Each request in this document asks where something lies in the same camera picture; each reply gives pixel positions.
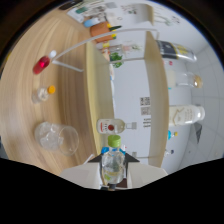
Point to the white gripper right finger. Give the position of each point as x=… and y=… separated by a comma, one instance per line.
x=145, y=173

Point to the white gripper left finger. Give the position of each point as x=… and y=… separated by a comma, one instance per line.
x=83, y=174

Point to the clear bottle green cap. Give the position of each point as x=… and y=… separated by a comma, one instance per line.
x=113, y=163

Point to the clear bottle orange cap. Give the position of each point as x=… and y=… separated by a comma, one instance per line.
x=41, y=95

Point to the red liquid bottle white cap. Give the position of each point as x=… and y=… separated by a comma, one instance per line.
x=41, y=65

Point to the clear glass cup with ice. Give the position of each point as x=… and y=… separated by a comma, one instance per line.
x=55, y=138

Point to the white stand with teal cup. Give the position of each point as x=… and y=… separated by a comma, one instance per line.
x=79, y=10

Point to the clear bottle blue cap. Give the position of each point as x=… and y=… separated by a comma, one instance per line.
x=168, y=152

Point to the clear bottle red label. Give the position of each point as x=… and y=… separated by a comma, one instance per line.
x=111, y=126

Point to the large white bottle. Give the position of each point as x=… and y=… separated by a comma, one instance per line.
x=185, y=115

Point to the two-tier wooden shelf rack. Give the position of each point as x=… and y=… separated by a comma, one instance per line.
x=98, y=93

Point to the glass bottle cork lid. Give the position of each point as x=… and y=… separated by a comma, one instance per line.
x=181, y=79

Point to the green potted plant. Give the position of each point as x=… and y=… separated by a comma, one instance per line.
x=116, y=58

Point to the tall black silver can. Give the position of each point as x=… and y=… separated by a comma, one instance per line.
x=176, y=50

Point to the orange pot with toys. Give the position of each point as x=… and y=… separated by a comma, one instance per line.
x=100, y=30

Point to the small white blue jar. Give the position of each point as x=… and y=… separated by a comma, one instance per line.
x=90, y=22

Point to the wooden wall shelf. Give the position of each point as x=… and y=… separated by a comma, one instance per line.
x=145, y=13

